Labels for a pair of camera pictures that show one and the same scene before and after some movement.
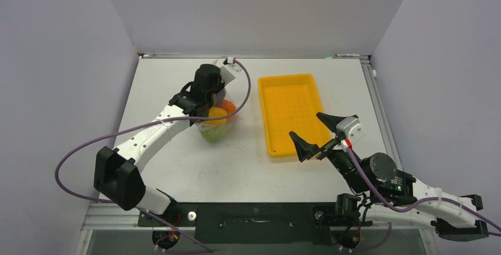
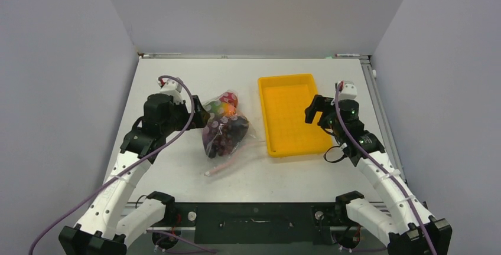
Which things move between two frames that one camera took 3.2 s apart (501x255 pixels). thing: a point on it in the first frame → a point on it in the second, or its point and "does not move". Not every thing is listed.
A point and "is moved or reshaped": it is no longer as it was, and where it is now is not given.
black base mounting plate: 256,224 does not move
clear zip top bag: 217,131 is moved or reshaped
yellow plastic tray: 290,103 does not move
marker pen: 346,55 does not move
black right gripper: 305,149 → 322,104
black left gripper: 220,84 → 201,116
